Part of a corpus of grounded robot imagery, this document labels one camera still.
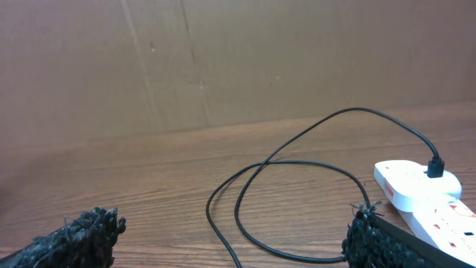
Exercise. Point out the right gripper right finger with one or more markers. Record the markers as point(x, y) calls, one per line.
point(374, 242)

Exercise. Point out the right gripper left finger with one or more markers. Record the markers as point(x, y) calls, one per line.
point(86, 242)

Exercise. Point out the white charger adapter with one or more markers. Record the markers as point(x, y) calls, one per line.
point(409, 188)

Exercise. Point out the white power strip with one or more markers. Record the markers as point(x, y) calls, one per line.
point(447, 226)

